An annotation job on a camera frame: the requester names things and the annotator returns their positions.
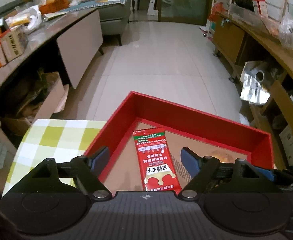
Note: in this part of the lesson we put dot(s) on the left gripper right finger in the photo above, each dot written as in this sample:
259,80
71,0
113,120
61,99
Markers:
201,170

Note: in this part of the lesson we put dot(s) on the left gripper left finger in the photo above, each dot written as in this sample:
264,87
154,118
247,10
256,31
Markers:
87,171

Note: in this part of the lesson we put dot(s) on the red drink powder sachet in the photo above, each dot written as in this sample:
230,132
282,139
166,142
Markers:
156,167

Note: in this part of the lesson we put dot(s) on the red cardboard tray box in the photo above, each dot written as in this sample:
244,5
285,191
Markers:
202,132

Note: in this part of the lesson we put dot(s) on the silver foil bag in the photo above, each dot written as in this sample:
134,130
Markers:
255,79

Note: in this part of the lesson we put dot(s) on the wooden shelf unit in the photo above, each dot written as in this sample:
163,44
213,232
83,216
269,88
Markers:
239,42

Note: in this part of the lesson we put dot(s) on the long dark side table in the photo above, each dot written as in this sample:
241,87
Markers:
66,44

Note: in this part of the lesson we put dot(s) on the white plastic bag with bread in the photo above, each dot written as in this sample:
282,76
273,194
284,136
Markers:
30,19

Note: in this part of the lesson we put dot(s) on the grey sofa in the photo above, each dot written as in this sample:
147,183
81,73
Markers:
114,15

